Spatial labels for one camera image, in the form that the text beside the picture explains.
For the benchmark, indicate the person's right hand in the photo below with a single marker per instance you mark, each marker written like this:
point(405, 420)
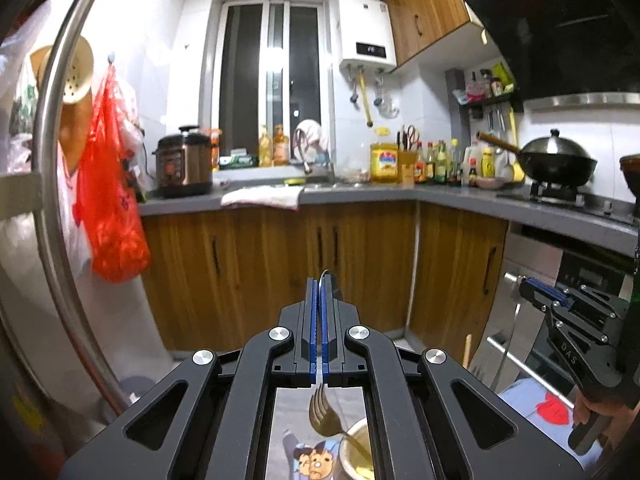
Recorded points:
point(617, 417)

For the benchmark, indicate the row of condiment bottles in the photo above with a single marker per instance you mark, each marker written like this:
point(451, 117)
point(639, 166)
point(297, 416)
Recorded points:
point(440, 165)

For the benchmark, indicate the cream floral ceramic utensil holder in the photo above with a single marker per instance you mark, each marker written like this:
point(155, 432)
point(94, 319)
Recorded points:
point(357, 457)

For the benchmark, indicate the yellow oil bottle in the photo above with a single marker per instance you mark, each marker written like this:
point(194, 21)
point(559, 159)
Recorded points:
point(264, 150)

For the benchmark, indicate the grey shelf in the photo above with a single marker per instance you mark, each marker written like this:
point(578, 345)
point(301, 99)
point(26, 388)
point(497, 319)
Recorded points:
point(20, 195)

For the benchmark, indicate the gold fork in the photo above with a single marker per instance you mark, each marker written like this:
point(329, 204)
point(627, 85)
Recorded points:
point(324, 412)

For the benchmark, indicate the stainless steel built-in oven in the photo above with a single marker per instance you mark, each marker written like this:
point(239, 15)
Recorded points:
point(537, 265)

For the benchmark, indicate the window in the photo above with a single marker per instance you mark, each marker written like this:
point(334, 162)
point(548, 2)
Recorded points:
point(245, 80)

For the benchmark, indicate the orange bottle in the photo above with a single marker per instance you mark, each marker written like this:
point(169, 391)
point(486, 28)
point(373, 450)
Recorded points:
point(215, 152)

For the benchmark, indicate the green box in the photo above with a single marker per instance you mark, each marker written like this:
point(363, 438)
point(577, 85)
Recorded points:
point(237, 161)

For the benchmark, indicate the yellow plastic colander scoop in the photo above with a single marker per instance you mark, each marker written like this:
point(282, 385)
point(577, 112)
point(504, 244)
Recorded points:
point(70, 70)

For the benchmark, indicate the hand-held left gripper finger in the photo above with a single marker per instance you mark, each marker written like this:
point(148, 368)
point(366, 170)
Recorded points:
point(324, 310)
point(314, 310)

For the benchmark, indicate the wooden chopstick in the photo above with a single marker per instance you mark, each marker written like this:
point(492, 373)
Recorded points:
point(467, 350)

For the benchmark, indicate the wooden upper cabinet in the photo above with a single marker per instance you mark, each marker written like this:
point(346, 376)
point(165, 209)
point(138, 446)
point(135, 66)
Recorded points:
point(430, 10)

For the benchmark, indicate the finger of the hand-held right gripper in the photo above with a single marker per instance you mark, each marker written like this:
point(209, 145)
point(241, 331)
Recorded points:
point(545, 286)
point(537, 300)

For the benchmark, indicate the gas stove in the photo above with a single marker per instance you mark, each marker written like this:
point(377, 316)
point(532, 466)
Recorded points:
point(560, 199)

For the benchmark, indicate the knife block with scissors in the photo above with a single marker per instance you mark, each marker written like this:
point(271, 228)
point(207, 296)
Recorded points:
point(407, 160)

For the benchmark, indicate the grey kitchen countertop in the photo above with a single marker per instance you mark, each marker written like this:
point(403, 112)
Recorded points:
point(350, 195)

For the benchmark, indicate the white water heater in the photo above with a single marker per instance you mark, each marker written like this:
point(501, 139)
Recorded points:
point(365, 25)

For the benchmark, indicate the faucet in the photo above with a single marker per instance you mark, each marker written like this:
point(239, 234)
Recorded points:
point(327, 170)

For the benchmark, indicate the red plastic bag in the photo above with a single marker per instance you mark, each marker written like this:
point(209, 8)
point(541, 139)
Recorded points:
point(112, 210)

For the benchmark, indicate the amber oil bottle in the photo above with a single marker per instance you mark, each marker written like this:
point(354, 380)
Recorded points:
point(280, 150)

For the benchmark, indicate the white towel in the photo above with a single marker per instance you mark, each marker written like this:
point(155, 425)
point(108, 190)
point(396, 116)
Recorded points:
point(262, 197)

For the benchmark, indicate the wooden lower cabinets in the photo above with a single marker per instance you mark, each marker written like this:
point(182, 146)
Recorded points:
point(270, 270)

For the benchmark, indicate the black spice shelf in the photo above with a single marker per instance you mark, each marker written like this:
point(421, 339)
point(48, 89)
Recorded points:
point(487, 102)

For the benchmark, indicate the electric pressure cooker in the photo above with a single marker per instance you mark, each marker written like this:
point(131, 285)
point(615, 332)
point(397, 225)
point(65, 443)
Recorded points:
point(182, 165)

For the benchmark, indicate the large yellow oil jug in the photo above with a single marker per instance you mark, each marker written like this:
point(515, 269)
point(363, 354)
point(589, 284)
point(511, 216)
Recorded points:
point(385, 165)

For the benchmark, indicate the range hood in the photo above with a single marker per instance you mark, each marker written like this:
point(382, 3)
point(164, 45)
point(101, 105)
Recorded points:
point(560, 25)

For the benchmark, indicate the blue cartoon printed cloth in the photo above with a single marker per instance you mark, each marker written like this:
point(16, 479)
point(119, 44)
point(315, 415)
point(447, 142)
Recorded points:
point(525, 402)

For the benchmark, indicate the chrome pole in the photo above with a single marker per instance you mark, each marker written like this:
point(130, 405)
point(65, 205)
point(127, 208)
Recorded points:
point(47, 160)

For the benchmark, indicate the dark bowl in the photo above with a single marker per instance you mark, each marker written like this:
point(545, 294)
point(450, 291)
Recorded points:
point(631, 175)

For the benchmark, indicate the pale cloth on faucet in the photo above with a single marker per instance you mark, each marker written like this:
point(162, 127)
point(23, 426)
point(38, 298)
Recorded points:
point(312, 135)

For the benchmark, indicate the white plastic bag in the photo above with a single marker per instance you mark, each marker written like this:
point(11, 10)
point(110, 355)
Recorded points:
point(75, 240)

